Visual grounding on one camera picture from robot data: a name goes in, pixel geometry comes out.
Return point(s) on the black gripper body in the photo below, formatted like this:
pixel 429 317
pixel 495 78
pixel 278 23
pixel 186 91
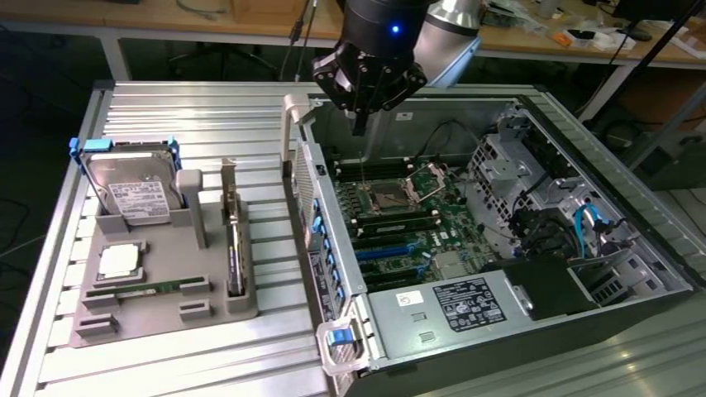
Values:
pixel 381 25

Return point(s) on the Nvidia graphics card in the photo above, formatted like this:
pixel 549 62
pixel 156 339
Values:
pixel 234 248

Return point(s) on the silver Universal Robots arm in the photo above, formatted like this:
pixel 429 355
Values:
pixel 448 25

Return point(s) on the black chair base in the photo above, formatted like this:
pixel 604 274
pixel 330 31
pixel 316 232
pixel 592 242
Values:
pixel 232 54

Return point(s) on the thin metal locking lever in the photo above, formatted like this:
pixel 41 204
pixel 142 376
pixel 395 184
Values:
pixel 365 169

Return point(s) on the wooden lab desk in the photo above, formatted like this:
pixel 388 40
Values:
pixel 166 20
pixel 524 41

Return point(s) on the open metal socket cover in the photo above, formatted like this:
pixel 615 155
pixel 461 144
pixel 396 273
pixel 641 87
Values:
pixel 428 182

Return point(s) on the metal disk bay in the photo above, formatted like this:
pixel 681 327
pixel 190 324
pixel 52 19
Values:
pixel 500 165

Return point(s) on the CPU socket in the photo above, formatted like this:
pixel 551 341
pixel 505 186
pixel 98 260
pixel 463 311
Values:
pixel 389 198

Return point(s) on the dark RAM stick with label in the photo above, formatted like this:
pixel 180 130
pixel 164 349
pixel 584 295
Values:
pixel 395 226

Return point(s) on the blue slot retention clip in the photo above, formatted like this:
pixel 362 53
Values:
pixel 341 296
pixel 336 278
pixel 326 244
pixel 318 226
pixel 332 261

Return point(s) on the white foam tray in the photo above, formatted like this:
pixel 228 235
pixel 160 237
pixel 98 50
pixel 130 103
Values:
pixel 607 41

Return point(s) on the black expansion slot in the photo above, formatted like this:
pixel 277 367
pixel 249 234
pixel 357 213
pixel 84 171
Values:
pixel 381 243

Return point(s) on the blue expansion slot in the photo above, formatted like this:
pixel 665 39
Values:
pixel 387 252

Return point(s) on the black monitor stand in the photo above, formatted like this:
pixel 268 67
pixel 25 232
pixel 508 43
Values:
pixel 635 29

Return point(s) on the hard disk with blue caddy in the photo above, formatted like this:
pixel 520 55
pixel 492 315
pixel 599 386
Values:
pixel 133 186

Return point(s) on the silver chipset heat sink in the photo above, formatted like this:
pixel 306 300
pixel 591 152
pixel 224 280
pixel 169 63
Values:
pixel 449 265

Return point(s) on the black slanted pole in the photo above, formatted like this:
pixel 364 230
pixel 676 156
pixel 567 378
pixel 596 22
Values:
pixel 671 37

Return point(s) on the grey metal box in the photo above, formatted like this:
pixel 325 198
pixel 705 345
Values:
pixel 673 161

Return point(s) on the black plastic shroud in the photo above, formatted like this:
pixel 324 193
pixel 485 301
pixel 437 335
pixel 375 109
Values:
pixel 547 285

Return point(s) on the grey power supply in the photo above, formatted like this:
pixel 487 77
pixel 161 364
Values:
pixel 409 318

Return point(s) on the silver CPU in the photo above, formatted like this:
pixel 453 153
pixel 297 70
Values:
pixel 120 261

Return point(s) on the open PC case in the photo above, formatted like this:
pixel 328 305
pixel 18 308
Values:
pixel 420 331

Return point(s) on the green RAM stick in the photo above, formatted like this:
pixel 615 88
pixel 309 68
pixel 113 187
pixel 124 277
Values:
pixel 149 287

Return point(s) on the blue case latch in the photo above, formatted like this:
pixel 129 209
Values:
pixel 338 337

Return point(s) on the grey parts rack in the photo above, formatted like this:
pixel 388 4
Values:
pixel 166 306

